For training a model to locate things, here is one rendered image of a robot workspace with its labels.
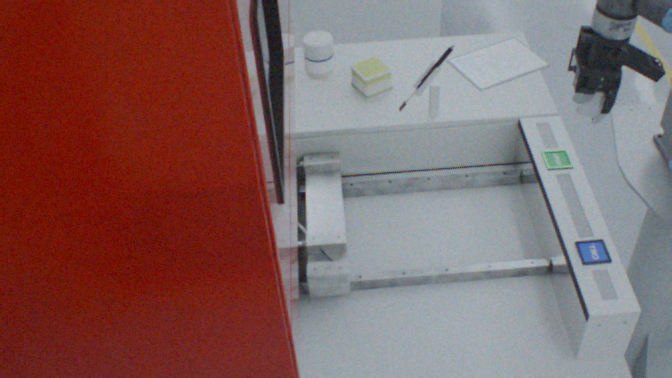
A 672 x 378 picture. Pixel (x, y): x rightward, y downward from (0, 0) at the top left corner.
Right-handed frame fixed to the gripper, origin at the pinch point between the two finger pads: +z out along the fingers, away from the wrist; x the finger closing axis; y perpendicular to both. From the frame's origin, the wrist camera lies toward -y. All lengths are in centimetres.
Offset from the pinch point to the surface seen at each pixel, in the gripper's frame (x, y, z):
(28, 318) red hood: 68, 81, -27
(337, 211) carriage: 2, 51, 25
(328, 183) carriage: -6, 53, 25
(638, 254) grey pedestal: -18, -29, 61
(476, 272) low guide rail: 16.9, 22.2, 26.9
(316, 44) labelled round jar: -35, 57, 8
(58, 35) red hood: 66, 68, -61
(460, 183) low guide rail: -10.1, 23.2, 28.2
